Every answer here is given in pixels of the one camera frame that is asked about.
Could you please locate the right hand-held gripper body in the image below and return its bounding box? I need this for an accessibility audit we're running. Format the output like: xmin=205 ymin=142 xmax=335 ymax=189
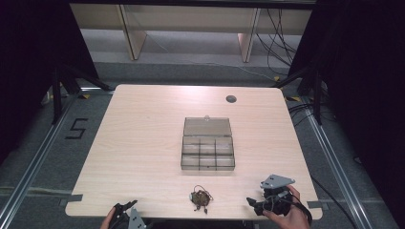
xmin=259 ymin=174 xmax=296 ymax=217

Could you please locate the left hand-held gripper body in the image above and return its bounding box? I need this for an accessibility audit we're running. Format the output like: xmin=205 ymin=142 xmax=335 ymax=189
xmin=113 ymin=203 xmax=147 ymax=229

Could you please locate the brown bead bracelet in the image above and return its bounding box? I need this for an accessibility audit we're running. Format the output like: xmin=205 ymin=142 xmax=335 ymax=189
xmin=189 ymin=184 xmax=214 ymax=215

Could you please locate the clear plastic compartment box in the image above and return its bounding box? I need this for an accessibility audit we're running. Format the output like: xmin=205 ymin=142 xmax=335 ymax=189
xmin=180 ymin=114 xmax=236 ymax=172

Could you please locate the person's left hand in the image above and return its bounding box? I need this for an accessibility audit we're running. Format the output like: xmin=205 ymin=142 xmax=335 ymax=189
xmin=99 ymin=207 xmax=118 ymax=229

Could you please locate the person's right hand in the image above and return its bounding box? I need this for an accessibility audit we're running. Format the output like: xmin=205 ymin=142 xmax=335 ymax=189
xmin=262 ymin=184 xmax=311 ymax=229

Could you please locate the black metal stand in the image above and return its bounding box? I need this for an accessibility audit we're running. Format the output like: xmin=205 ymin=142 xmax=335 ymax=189
xmin=51 ymin=62 xmax=115 ymax=126
xmin=271 ymin=65 xmax=324 ymax=126

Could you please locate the black curtain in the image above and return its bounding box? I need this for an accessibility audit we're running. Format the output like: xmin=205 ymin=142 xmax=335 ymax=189
xmin=288 ymin=0 xmax=405 ymax=229
xmin=0 ymin=0 xmax=100 ymax=166

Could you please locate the light wooden desk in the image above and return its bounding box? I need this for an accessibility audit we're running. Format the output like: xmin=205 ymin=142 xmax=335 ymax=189
xmin=69 ymin=3 xmax=313 ymax=63

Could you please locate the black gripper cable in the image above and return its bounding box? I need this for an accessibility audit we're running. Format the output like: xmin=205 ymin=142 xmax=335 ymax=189
xmin=286 ymin=192 xmax=313 ymax=226

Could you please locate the black floor cable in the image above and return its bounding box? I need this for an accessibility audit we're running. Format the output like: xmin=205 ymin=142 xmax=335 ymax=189
xmin=309 ymin=175 xmax=359 ymax=229

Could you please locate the aluminium floor rail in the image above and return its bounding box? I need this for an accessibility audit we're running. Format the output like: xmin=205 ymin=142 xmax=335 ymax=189
xmin=0 ymin=92 xmax=84 ymax=223
xmin=299 ymin=96 xmax=372 ymax=229

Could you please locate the bundle of black cables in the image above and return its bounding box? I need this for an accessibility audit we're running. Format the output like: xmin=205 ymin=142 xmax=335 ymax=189
xmin=255 ymin=8 xmax=299 ymax=77

